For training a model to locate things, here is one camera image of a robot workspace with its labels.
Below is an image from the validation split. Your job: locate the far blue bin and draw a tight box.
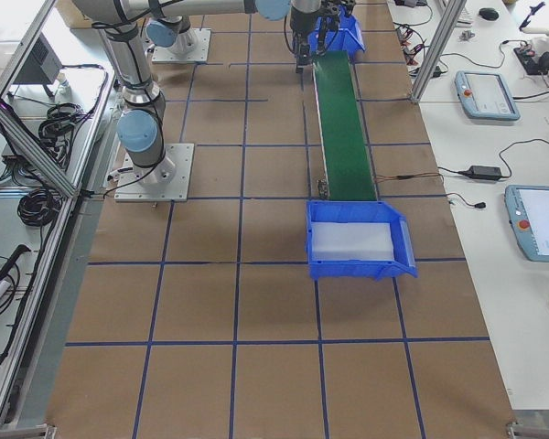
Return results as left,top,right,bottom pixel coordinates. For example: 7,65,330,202
323,13,366,59

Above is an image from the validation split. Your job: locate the blue bin with white liner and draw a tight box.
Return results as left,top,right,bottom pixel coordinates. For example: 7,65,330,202
306,200,418,280

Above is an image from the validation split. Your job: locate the far teach pendant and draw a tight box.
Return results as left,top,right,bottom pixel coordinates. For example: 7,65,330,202
454,70,521,122

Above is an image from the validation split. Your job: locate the black computer mouse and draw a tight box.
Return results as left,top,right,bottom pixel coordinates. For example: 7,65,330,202
478,7,500,21

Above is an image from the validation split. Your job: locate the aluminium frame post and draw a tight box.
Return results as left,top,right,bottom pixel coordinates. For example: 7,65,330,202
410,0,466,103

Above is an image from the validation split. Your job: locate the teach pendant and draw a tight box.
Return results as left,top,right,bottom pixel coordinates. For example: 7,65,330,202
504,185,549,262
454,70,521,122

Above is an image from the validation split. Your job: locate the black power adapter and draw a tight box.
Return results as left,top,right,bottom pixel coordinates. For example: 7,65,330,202
468,166,503,181

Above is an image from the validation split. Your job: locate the near teach pendant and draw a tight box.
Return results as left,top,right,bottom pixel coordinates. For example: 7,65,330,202
504,185,549,262

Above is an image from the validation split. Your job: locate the green conveyor belt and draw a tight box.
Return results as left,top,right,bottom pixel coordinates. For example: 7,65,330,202
313,51,377,201

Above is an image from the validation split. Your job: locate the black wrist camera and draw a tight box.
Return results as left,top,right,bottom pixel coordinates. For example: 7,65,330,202
319,0,357,31

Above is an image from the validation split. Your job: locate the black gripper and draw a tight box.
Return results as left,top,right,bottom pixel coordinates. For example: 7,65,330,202
290,0,321,73

